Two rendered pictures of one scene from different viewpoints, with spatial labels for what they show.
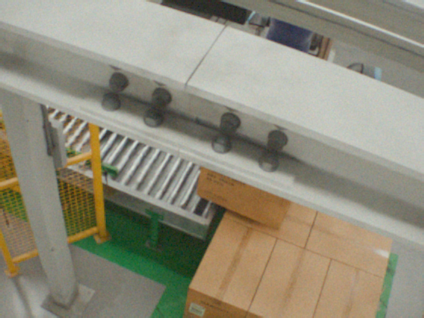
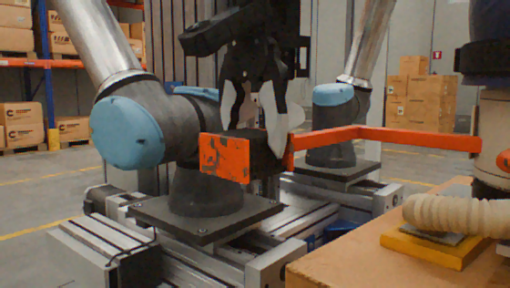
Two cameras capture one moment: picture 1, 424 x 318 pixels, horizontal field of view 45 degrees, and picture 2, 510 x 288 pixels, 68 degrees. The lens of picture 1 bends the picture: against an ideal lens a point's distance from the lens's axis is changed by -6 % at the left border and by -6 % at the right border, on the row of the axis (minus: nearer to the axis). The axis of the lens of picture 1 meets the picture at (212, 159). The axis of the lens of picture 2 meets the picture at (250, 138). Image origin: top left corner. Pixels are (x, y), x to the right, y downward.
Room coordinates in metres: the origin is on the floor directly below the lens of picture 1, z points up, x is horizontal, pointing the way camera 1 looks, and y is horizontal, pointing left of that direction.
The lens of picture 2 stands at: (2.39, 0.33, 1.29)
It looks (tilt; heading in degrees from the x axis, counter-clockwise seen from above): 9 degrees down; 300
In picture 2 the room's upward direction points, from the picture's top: straight up
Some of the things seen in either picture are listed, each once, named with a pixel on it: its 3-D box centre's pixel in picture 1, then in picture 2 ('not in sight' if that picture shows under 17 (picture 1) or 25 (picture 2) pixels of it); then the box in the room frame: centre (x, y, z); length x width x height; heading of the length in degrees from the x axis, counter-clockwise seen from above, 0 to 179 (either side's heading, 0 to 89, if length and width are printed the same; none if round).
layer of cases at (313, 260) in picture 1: (293, 273); not in sight; (1.89, -0.70, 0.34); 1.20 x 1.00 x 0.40; 76
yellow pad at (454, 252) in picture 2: not in sight; (464, 207); (2.38, -0.30, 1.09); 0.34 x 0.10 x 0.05; 74
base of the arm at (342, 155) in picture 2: not in sight; (331, 146); (2.73, -0.73, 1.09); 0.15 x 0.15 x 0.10
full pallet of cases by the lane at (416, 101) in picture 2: not in sight; (422, 98); (3.20, -8.06, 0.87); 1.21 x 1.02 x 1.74; 79
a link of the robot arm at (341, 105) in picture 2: not in sight; (332, 107); (2.73, -0.74, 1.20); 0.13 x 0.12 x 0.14; 87
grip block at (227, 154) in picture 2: not in sight; (246, 152); (2.62, -0.06, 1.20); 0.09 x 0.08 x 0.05; 164
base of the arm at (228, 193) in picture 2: not in sight; (206, 180); (2.83, -0.25, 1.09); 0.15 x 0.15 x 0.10
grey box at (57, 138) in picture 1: (46, 138); not in sight; (1.63, 0.81, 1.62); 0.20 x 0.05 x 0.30; 76
